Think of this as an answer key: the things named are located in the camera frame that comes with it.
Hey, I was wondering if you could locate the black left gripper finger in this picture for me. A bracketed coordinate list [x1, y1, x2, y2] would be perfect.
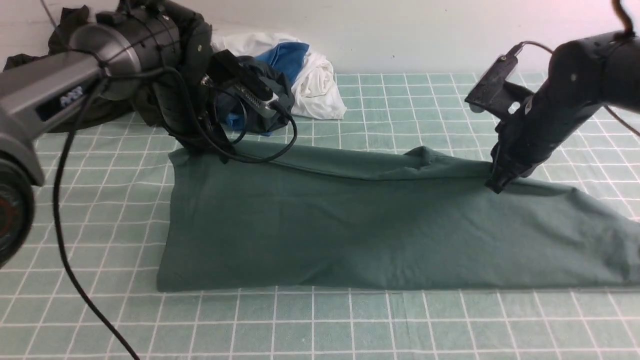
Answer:
[212, 142, 238, 164]

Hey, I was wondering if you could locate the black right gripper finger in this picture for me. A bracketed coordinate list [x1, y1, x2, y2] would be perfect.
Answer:
[484, 167, 521, 194]

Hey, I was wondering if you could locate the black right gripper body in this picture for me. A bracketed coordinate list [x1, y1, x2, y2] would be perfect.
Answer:
[491, 95, 601, 178]

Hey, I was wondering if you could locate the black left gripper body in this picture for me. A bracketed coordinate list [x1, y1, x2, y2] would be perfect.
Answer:
[152, 22, 234, 153]

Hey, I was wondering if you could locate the green long-sleeved shirt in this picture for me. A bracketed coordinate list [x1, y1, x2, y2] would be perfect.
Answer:
[157, 145, 640, 292]

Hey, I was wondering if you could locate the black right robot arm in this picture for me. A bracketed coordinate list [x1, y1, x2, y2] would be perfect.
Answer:
[465, 32, 640, 193]

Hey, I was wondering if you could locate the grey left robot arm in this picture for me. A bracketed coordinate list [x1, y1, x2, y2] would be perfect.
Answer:
[0, 0, 213, 265]

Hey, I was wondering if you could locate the dark grey crumpled garment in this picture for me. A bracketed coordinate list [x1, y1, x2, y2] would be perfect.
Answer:
[214, 55, 295, 136]

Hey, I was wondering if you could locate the green checked tablecloth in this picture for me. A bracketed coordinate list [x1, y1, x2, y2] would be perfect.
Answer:
[0, 73, 640, 360]

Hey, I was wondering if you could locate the white crumpled garment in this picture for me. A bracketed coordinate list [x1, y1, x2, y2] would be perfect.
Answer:
[211, 32, 347, 120]

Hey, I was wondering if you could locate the blue crumpled garment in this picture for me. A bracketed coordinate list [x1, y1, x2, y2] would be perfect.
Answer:
[217, 41, 309, 136]

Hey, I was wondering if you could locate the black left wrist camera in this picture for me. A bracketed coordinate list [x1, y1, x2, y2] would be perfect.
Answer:
[206, 50, 289, 119]

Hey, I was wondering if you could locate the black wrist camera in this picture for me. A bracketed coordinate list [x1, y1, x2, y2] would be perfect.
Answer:
[464, 42, 534, 121]
[206, 50, 289, 119]

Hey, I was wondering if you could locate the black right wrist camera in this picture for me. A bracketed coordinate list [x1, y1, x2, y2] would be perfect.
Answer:
[464, 42, 534, 121]

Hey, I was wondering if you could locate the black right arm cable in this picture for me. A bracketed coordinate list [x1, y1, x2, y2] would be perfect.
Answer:
[507, 0, 640, 138]

